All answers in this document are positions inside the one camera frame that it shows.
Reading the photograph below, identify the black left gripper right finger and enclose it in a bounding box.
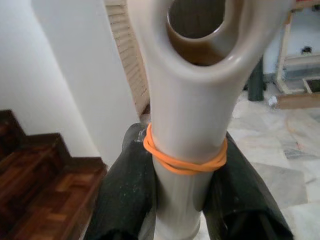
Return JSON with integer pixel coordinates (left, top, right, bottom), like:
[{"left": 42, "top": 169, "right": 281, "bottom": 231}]
[{"left": 202, "top": 132, "right": 295, "bottom": 240}]

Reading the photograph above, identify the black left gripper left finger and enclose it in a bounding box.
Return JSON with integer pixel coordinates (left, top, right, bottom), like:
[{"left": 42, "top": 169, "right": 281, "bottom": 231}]
[{"left": 86, "top": 122, "right": 161, "bottom": 240}]

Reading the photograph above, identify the orange rubber band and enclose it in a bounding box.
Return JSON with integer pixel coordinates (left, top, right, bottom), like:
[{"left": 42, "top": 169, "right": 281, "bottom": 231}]
[{"left": 143, "top": 123, "right": 229, "bottom": 177}]

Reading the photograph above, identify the beige broom with dark bristles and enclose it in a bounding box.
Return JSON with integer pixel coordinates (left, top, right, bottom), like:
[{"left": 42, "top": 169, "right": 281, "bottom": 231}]
[{"left": 126, "top": 0, "right": 293, "bottom": 240}]

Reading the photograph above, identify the dark wooden staircase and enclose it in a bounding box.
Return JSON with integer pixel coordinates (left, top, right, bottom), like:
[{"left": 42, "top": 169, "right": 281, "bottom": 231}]
[{"left": 0, "top": 109, "right": 108, "bottom": 240}]

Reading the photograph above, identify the wooden plank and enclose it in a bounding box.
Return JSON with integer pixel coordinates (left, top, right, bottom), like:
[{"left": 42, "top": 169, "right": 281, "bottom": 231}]
[{"left": 274, "top": 92, "right": 320, "bottom": 110}]

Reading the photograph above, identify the dark green upright object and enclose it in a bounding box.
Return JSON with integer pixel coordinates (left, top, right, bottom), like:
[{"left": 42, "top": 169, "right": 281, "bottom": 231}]
[{"left": 246, "top": 56, "right": 267, "bottom": 102}]

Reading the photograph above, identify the beige louvered door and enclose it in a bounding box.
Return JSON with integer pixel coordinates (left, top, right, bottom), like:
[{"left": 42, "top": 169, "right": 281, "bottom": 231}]
[{"left": 104, "top": 0, "right": 151, "bottom": 121}]

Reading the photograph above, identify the light wooden frame shelf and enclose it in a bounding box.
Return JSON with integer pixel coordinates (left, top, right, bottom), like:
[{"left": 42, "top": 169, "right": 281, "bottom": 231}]
[{"left": 273, "top": 0, "right": 320, "bottom": 95}]

